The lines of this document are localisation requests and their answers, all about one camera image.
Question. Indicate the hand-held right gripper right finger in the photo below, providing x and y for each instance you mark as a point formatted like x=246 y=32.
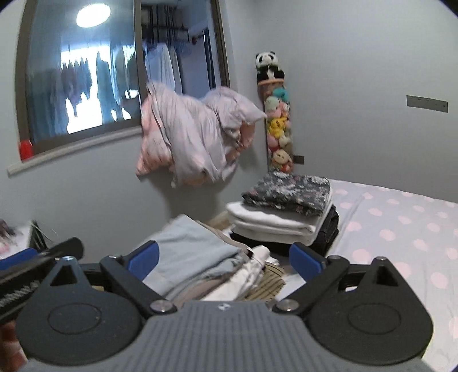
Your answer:
x=304 y=260

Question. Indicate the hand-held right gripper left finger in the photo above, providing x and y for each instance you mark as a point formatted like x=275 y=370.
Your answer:
x=143 y=259

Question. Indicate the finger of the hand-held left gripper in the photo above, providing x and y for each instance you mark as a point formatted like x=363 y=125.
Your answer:
x=68 y=247
x=18 y=256

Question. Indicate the light blue garment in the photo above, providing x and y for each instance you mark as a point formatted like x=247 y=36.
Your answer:
x=193 y=246

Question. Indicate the white crumpled clothes pile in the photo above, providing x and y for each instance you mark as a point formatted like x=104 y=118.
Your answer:
x=189 y=136

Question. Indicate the black basket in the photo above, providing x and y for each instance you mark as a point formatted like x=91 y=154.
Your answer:
x=37 y=238

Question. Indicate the white folded garment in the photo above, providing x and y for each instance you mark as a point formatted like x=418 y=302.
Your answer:
x=264 y=214
x=272 y=232

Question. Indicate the khaki ribbed garment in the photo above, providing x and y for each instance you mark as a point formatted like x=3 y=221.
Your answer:
x=268 y=284

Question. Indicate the black folded garment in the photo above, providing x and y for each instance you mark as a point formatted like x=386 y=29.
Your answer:
x=329 y=225

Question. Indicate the dark floral folded garment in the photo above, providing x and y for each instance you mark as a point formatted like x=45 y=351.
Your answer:
x=286 y=195

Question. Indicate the red cup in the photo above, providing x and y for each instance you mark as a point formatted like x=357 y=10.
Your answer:
x=25 y=150

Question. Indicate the hanging net of plush toys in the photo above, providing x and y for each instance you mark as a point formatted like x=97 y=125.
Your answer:
x=279 y=125

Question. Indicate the window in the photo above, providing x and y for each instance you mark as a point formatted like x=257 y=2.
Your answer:
x=89 y=71

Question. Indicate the hanging laundry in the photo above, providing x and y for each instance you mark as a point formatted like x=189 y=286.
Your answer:
x=157 y=68

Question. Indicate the panda plush toy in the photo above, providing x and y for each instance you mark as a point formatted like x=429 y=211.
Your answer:
x=268 y=66

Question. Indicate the dark wall socket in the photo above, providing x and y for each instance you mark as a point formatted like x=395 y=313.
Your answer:
x=299 y=159

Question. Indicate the grey wall socket strip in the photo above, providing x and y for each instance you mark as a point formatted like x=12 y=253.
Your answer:
x=427 y=103

